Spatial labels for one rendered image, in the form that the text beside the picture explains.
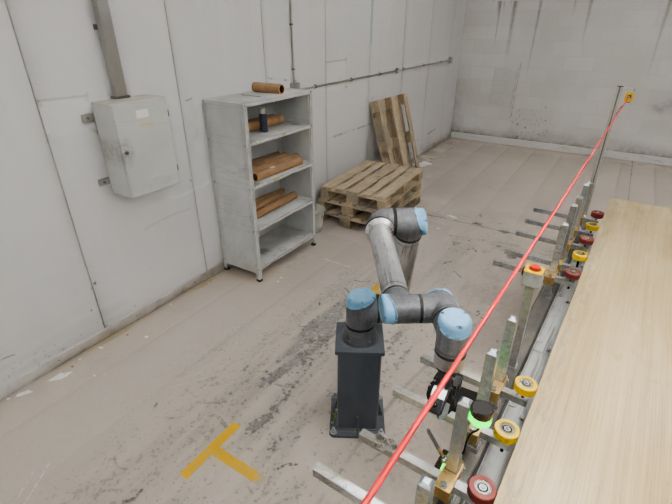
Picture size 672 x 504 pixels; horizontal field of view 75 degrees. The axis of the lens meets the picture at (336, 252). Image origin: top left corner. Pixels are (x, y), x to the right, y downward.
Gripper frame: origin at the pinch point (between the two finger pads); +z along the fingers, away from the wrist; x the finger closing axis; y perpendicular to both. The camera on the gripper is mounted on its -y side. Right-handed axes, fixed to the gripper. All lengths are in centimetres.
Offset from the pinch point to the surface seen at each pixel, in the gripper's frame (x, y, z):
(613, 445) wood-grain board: -48, 31, 11
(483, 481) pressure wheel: -17.6, -5.2, 10.4
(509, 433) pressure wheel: -19.1, 16.3, 10.4
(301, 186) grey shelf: 240, 231, 39
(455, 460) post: -8.6, -4.9, 8.3
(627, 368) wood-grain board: -48, 74, 11
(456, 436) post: -7.6, -4.9, -1.5
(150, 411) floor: 172, -5, 101
